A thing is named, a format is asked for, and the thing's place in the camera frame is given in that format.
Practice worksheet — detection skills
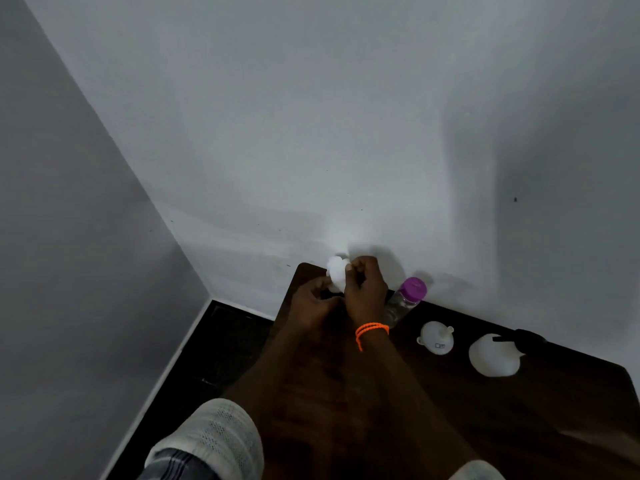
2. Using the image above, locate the person's right hand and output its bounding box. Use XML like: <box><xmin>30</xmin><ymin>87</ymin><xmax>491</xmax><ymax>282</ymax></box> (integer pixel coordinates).
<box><xmin>343</xmin><ymin>255</ymin><xmax>390</xmax><ymax>329</ymax></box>

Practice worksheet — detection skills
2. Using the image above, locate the person's left hand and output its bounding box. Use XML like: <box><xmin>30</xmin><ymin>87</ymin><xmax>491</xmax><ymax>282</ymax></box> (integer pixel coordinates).
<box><xmin>287</xmin><ymin>276</ymin><xmax>347</xmax><ymax>335</ymax></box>

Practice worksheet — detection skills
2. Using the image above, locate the clear bottle with purple cap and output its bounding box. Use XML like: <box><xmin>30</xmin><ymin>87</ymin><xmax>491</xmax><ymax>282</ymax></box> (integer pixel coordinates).
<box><xmin>382</xmin><ymin>289</ymin><xmax>421</xmax><ymax>329</ymax></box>

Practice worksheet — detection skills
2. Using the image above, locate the purple bottle cap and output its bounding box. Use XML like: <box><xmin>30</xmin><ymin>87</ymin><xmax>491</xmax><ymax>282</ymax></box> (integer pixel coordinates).
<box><xmin>399</xmin><ymin>277</ymin><xmax>429</xmax><ymax>303</ymax></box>

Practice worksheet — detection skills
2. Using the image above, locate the white plastic funnel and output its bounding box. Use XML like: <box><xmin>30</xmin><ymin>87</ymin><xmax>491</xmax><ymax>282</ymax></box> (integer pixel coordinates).
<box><xmin>416</xmin><ymin>321</ymin><xmax>455</xmax><ymax>356</ymax></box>

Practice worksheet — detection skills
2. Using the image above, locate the black spray head with tube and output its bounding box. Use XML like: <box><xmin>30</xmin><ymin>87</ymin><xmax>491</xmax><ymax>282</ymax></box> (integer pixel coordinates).
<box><xmin>492</xmin><ymin>328</ymin><xmax>549</xmax><ymax>355</ymax></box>

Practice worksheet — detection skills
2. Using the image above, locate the person's right forearm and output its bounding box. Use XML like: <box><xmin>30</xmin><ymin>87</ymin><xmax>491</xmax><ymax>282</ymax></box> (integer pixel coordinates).
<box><xmin>359</xmin><ymin>332</ymin><xmax>483</xmax><ymax>468</ymax></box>

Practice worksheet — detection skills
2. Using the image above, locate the person's left forearm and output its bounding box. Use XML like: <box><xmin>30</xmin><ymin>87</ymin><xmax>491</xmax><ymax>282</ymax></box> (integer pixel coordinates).
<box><xmin>225</xmin><ymin>324</ymin><xmax>329</xmax><ymax>425</ymax></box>

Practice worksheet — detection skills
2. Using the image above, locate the person's left plaid sleeve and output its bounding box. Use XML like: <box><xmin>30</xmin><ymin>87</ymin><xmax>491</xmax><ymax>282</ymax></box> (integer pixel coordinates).
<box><xmin>137</xmin><ymin>398</ymin><xmax>265</xmax><ymax>480</ymax></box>

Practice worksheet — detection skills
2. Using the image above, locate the person's plaid sleeve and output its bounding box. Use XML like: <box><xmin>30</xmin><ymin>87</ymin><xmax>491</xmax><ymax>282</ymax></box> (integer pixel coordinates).
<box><xmin>137</xmin><ymin>398</ymin><xmax>265</xmax><ymax>480</ymax></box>
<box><xmin>447</xmin><ymin>460</ymin><xmax>506</xmax><ymax>480</ymax></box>

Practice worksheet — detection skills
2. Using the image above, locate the person's right plaid sleeve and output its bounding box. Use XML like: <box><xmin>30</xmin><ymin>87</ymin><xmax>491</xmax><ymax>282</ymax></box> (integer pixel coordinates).
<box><xmin>447</xmin><ymin>460</ymin><xmax>506</xmax><ymax>480</ymax></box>

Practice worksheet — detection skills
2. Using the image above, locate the white folded tissue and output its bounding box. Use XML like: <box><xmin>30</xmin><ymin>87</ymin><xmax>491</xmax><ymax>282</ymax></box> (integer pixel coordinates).
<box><xmin>325</xmin><ymin>255</ymin><xmax>352</xmax><ymax>294</ymax></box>

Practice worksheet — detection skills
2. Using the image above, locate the white baseboard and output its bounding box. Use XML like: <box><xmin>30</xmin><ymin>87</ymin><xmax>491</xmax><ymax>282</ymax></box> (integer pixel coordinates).
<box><xmin>99</xmin><ymin>297</ymin><xmax>276</xmax><ymax>480</ymax></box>

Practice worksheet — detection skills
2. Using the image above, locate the dark wooden table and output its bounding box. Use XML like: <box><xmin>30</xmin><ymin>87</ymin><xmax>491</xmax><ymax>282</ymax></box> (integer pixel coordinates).
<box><xmin>259</xmin><ymin>262</ymin><xmax>640</xmax><ymax>480</ymax></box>

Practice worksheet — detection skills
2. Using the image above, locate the orange bead bracelet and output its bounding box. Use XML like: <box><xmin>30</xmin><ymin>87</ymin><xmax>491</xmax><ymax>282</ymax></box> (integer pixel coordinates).
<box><xmin>355</xmin><ymin>322</ymin><xmax>391</xmax><ymax>353</ymax></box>

